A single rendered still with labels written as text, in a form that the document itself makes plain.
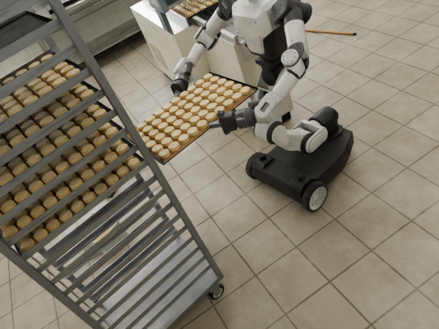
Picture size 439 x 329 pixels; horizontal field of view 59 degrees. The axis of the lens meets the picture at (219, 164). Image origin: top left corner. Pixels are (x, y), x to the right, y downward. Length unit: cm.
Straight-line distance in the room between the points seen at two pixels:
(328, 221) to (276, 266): 43
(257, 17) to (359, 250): 138
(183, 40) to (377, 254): 219
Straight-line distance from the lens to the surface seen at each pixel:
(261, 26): 199
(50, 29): 139
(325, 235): 245
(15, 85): 139
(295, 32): 183
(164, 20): 339
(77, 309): 186
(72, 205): 167
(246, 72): 288
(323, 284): 228
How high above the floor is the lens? 199
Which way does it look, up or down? 40 degrees down
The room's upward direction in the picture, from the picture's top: 24 degrees counter-clockwise
